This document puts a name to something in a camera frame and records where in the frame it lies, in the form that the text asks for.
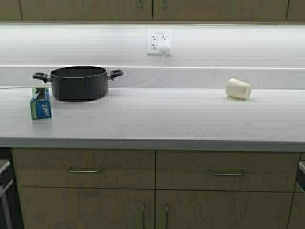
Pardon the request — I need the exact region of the cabinet door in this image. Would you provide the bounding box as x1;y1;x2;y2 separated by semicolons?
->
153;0;288;22
21;187;154;229
20;0;152;21
155;190;292;229
0;0;22;21
287;0;305;22
288;192;305;229

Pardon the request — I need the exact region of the black cooking pot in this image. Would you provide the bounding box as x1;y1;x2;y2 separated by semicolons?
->
32;66;123;101

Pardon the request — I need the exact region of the white paper cup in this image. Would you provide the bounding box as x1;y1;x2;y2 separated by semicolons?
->
225;78;252;100

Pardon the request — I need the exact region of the middle lower drawer front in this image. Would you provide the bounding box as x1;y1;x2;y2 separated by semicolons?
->
155;150;301;192

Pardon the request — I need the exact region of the drawer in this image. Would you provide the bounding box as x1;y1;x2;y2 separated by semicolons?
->
12;148;155;189
155;150;301;192

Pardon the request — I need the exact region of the blue Ziploc box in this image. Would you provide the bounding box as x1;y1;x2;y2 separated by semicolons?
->
30;87;52;120

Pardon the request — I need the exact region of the left lower drawer front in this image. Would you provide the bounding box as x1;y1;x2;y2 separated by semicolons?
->
12;148;155;189

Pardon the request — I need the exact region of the white wall outlet plate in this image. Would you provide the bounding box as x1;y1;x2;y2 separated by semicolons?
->
147;30;173;56

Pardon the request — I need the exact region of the right robot base rail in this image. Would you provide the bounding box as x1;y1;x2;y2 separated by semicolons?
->
296;160;305;192

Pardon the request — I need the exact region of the left robot base rail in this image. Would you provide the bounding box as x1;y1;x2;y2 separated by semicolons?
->
0;159;13;229

